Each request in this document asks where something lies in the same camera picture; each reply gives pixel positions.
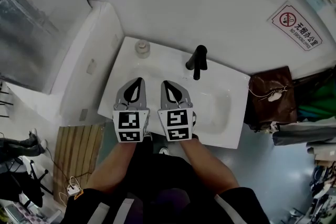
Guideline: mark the white bathtub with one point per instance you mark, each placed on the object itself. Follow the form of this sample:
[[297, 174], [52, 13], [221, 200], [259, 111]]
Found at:
[[78, 73]]

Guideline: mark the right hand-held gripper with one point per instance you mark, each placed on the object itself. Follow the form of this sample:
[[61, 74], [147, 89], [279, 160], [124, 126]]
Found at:
[[178, 124]]

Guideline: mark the person's right white shoe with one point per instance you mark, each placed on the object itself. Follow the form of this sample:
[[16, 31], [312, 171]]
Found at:
[[164, 150]]

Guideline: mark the checkered cloth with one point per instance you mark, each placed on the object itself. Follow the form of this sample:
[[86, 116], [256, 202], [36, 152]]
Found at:
[[34, 216]]

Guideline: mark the green garment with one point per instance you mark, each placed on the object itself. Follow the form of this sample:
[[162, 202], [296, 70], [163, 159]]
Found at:
[[317, 102]]

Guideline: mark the no smoking wall sign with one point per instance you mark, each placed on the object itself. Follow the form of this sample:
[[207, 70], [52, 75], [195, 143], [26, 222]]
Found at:
[[295, 26]]

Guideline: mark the person's right forearm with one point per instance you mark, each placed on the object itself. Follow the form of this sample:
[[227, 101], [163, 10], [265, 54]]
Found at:
[[210, 168]]

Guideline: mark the person's white shoe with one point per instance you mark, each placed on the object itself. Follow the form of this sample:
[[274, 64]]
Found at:
[[147, 135], [164, 150]]

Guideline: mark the black jacket with white stripes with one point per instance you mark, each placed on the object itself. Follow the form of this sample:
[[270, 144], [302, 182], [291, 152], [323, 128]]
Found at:
[[84, 209]]

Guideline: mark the slatted wooden floor mat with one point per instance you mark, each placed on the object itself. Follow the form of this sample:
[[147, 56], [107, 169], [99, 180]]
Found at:
[[76, 149]]

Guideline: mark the clear plastic cup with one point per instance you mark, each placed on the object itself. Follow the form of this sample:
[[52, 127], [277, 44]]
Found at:
[[142, 49]]

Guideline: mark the white power strip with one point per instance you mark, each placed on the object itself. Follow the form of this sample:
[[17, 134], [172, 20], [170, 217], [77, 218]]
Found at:
[[73, 189]]

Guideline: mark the black faucet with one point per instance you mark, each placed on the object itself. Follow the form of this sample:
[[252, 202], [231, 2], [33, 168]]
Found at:
[[198, 60]]

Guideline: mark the person's left forearm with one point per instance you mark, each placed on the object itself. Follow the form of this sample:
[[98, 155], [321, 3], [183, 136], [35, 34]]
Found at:
[[110, 168]]

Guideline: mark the brown leather bag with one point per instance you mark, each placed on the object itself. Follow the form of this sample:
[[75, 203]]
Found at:
[[273, 81]]

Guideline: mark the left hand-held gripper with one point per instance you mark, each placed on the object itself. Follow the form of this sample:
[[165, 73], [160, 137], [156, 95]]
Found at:
[[130, 126]]

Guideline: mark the frosted glass shower screen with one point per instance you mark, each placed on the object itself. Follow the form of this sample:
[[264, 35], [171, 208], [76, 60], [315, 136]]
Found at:
[[34, 29]]

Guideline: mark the black trousers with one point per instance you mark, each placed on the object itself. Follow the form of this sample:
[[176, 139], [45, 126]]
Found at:
[[160, 173]]

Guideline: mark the person's left white shoe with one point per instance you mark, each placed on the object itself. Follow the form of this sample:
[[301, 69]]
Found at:
[[147, 135]]

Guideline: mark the grey garment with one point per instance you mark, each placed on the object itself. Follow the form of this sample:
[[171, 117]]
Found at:
[[302, 133]]

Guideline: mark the black office chair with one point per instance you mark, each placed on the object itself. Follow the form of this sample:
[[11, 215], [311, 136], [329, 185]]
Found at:
[[18, 186]]

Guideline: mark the white washbasin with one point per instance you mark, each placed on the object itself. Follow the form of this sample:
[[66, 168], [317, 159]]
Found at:
[[168, 60]]

